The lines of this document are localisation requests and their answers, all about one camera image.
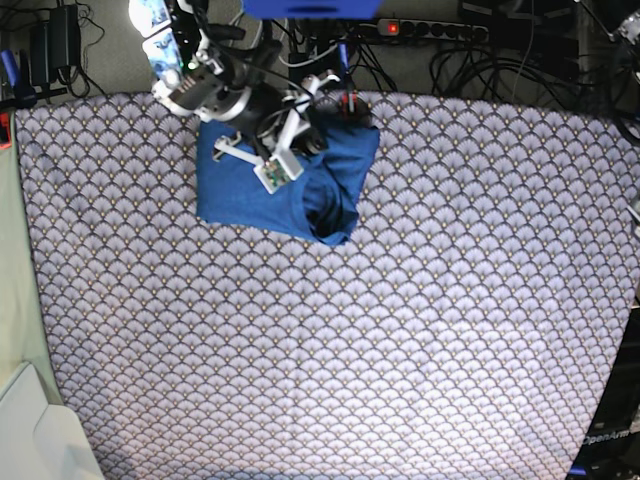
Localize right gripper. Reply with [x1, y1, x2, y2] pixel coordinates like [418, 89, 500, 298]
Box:
[152, 60, 340, 194]

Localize blue long-sleeve T-shirt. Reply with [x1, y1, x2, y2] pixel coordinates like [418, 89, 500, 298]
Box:
[196, 114, 380, 246]

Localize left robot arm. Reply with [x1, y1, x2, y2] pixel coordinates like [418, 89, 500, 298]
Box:
[597, 1, 639, 147]

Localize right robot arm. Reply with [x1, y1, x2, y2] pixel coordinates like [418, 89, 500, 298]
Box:
[128, 1, 340, 193]

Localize red black table clamp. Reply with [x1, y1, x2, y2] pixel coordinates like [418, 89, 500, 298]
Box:
[339, 91, 370, 122]

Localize blue box at top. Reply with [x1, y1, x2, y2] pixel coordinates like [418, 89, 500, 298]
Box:
[243, 0, 381, 19]

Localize fan-patterned table cloth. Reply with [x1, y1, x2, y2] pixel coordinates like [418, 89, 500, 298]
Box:
[16, 93, 639, 479]

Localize black power adapter brick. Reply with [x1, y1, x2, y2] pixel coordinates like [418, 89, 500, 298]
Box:
[29, 4, 81, 87]

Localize green cloth sheet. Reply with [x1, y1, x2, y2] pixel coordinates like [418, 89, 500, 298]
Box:
[1, 146, 62, 405]

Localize white plastic bin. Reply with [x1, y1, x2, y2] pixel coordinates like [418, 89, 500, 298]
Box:
[1, 362, 103, 479]

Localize black OpenArm case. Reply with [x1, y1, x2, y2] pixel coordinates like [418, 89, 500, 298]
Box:
[567, 302, 639, 479]

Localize grey looped cable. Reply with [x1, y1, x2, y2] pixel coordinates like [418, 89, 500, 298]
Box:
[229, 14, 274, 76]

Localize black power strip red switch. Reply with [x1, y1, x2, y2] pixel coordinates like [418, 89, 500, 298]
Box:
[376, 18, 490, 43]

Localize blue handled clamp left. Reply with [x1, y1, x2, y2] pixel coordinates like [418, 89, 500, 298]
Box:
[1, 49, 37, 109]

